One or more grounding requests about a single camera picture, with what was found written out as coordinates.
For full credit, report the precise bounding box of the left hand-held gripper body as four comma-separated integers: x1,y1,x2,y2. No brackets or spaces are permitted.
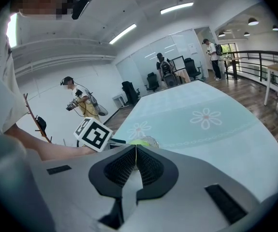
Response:
73,116,128,153

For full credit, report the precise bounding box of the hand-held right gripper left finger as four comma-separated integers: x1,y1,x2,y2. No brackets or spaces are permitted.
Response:
29,145,144,232

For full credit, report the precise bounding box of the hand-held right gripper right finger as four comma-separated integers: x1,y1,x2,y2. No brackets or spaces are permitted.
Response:
129,145,262,232

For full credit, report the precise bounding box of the person's left forearm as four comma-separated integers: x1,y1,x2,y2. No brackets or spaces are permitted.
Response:
2,123,98,162

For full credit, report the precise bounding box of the small white cabinet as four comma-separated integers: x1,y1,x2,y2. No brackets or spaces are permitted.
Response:
112,93,126,109

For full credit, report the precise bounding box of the black hanging bag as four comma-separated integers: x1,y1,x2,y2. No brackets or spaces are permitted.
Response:
35,116,47,131

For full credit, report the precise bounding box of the black office chair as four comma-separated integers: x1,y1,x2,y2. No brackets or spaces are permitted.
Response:
184,58,202,81
145,72,160,93
121,81,141,106

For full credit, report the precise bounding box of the brown wooden coat rack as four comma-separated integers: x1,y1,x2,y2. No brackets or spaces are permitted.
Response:
22,93,53,144

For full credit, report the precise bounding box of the light blue flowered tablecloth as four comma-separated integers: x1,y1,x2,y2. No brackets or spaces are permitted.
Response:
112,80,278,203

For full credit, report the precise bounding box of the ceiling tube light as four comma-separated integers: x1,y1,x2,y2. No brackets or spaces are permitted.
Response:
109,24,137,45
160,1,194,15

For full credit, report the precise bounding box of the wooden high table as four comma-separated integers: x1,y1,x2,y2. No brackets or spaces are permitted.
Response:
219,57,243,81

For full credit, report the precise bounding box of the white-legged wooden table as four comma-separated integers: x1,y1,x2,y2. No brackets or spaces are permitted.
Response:
263,63,278,106

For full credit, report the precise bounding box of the person's head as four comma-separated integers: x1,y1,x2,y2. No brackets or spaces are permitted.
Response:
10,0,73,21

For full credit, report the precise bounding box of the black metal railing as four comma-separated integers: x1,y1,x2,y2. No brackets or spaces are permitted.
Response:
222,50,278,82

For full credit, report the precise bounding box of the black head-worn camera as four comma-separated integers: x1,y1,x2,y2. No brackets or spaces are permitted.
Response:
71,0,94,20

